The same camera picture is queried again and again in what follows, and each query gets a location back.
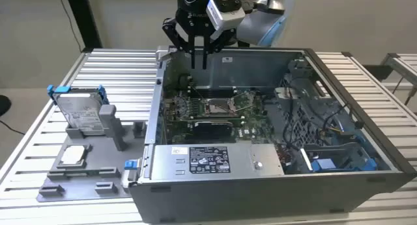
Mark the black camera bracket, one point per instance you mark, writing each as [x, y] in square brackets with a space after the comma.
[227, 1]

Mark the grey open PC case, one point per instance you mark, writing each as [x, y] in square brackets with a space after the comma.
[227, 200]

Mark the hard disk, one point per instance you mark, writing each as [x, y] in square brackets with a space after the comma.
[77, 108]

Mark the black RAM slot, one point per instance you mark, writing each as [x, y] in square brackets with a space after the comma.
[215, 120]
[215, 87]
[215, 90]
[215, 116]

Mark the silver CPU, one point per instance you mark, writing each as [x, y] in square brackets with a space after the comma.
[72, 155]

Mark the CPU socket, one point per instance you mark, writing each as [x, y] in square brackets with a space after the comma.
[216, 108]

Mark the silver power supply unit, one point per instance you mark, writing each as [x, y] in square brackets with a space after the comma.
[163, 161]

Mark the metal slat side table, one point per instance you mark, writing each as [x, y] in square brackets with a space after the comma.
[404, 61]

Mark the metal disk bay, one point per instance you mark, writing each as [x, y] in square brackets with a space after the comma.
[329, 149]

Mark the blue case latch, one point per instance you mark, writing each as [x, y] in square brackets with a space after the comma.
[131, 164]

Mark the black vertical post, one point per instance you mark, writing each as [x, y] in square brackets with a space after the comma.
[83, 15]

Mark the empty blue disk carrier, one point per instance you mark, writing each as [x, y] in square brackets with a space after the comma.
[322, 165]

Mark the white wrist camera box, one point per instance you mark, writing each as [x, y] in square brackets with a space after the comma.
[227, 18]

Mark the grey parts rack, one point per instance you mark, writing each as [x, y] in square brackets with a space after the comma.
[97, 161]

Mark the black graphics card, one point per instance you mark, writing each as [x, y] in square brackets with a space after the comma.
[211, 129]

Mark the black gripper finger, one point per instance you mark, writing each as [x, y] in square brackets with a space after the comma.
[172, 32]
[224, 38]

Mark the green motherboard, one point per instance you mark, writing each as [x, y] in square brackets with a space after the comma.
[261, 127]

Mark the black round floor object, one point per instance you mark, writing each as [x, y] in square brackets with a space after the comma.
[4, 105]

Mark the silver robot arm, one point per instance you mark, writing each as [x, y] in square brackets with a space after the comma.
[254, 27]

